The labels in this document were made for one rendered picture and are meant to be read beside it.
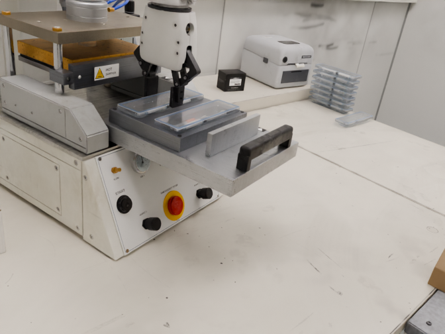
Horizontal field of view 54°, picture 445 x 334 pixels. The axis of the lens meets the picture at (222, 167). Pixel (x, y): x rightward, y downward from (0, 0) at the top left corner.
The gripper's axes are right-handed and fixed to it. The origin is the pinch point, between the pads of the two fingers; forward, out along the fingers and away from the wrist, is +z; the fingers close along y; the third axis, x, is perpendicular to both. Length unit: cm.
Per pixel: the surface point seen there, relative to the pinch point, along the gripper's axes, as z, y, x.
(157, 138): 3.9, -7.7, 9.8
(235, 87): 21, 32, -77
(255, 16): -1, 48, -111
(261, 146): 1.3, -23.8, 3.8
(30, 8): -8.6, 37.2, 1.9
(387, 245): 27, -43, -27
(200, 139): 3.9, -12.6, 4.2
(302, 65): 12, 19, -105
